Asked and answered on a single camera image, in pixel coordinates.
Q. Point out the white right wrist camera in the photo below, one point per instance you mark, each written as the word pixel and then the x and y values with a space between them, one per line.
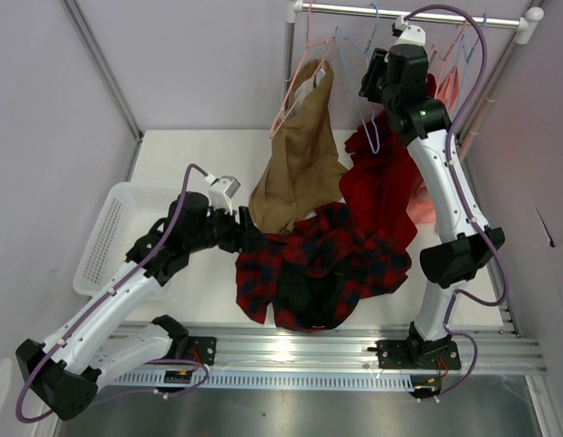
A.
pixel 407 34

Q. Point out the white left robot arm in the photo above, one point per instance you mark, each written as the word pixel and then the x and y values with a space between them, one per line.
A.
pixel 68 369

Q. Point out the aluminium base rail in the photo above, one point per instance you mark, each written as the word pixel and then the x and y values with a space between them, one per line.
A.
pixel 272 349

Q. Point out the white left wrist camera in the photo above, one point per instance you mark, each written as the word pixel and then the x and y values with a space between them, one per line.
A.
pixel 221 191

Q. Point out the light blue wire hanger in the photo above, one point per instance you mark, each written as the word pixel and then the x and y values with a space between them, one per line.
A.
pixel 370 127

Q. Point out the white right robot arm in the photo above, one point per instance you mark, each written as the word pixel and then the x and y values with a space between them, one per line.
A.
pixel 467 244

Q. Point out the white slotted cable duct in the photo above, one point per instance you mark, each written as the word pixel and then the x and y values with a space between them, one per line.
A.
pixel 268 380

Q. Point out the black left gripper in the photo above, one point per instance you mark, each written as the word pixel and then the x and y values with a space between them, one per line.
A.
pixel 238 232

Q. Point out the white perforated plastic basket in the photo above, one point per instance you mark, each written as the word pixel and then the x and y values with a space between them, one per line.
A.
pixel 128 213

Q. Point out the red garment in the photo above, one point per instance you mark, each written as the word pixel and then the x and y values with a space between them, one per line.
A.
pixel 377 188

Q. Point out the red plaid skirt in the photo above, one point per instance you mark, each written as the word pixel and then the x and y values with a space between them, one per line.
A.
pixel 314 277

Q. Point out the blue hanger at right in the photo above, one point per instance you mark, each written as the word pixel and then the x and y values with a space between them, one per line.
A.
pixel 464 54

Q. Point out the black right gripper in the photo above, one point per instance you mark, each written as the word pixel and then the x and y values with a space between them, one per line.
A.
pixel 370 76

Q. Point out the pink hanger with tan skirt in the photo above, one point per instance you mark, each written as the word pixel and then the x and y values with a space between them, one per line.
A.
pixel 310 70

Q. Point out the tan skirt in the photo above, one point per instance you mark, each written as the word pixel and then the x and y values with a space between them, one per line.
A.
pixel 304 171

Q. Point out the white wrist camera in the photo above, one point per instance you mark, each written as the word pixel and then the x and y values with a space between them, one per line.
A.
pixel 221 191
pixel 407 34

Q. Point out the pink garment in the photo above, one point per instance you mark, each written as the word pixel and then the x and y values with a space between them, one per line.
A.
pixel 420 207

